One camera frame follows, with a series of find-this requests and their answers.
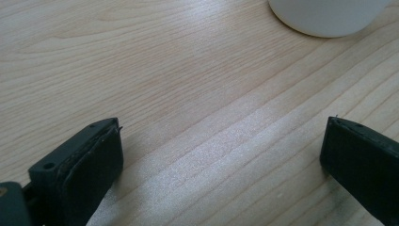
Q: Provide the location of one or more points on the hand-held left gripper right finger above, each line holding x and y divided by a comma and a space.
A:
363, 163

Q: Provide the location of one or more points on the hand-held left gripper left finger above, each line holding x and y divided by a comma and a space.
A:
84, 166

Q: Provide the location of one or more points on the white round container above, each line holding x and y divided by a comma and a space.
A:
326, 15

